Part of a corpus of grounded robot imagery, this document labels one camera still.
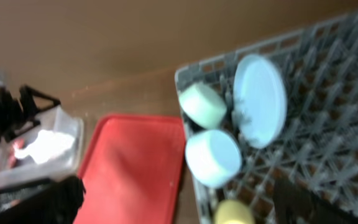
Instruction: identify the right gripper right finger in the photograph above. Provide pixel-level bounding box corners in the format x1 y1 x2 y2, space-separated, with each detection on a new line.
273 178 358 224

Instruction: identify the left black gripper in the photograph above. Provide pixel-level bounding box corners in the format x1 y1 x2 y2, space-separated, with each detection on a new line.
0 85 61 141

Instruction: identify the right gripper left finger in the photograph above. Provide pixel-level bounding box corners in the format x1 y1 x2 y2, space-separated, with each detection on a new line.
0 175 86 224

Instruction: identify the red snack wrapper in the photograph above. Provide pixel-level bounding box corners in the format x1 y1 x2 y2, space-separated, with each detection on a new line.
6 139 25 169

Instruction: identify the white napkin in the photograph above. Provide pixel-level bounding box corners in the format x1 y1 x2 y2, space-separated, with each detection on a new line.
15 129 75 164

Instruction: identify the yellow plastic cup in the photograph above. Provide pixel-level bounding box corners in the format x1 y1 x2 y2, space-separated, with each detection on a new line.
213 200 255 224

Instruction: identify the small light blue bowl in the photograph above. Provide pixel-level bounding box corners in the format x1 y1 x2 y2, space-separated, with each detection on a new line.
185 129 242 189

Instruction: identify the large light blue plate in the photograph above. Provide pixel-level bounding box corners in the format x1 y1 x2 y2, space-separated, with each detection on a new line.
233 54 287 149

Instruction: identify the mint green bowl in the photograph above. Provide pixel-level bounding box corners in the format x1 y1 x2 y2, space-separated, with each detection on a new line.
178 83 227 129

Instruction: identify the black waste tray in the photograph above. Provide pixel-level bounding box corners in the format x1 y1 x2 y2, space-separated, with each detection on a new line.
0 179 56 213

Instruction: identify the grey dishwasher rack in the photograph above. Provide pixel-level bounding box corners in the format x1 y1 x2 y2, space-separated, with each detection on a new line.
175 10 358 223

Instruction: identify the clear plastic bin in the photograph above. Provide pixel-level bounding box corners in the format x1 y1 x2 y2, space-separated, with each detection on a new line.
0 106 84 188

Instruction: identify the red plastic tray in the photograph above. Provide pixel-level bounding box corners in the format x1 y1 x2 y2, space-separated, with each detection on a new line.
75 114 185 224

